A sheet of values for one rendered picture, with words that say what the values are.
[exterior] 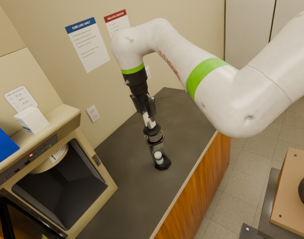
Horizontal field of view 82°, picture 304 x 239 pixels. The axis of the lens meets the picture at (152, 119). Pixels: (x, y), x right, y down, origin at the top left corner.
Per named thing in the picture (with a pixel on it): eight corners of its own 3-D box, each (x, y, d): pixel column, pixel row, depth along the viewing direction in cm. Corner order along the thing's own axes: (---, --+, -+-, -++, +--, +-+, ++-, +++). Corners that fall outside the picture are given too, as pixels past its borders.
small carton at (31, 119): (26, 132, 53) (13, 116, 49) (41, 121, 56) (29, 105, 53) (35, 134, 50) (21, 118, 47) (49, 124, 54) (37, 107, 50)
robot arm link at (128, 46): (103, 32, 63) (106, 37, 54) (135, 22, 65) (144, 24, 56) (117, 69, 71) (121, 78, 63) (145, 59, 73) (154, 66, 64)
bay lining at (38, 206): (43, 203, 91) (-9, 160, 70) (83, 166, 105) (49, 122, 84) (66, 232, 77) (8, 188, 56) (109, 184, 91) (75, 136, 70)
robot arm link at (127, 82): (150, 62, 68) (133, 62, 73) (130, 77, 62) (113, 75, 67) (153, 77, 71) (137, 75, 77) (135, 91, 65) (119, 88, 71)
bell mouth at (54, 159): (20, 163, 73) (10, 154, 70) (57, 136, 83) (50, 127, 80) (35, 181, 63) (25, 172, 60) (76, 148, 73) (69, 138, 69)
